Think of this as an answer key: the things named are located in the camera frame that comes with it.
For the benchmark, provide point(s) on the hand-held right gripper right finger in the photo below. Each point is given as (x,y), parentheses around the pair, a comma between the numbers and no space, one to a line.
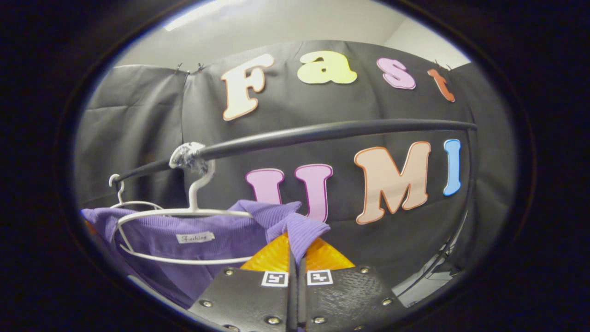
(345,295)

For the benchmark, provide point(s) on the white hanger with taped hook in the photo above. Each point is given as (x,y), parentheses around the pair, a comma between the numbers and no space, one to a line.
(193,211)

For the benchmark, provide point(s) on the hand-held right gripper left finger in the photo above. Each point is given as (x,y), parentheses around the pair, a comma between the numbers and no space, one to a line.
(249,295)

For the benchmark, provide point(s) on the plain white clothes hanger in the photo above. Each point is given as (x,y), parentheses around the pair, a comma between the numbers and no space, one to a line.
(120,193)

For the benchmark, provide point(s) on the black clothes rack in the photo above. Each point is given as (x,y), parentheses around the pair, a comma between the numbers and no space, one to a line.
(322,131)

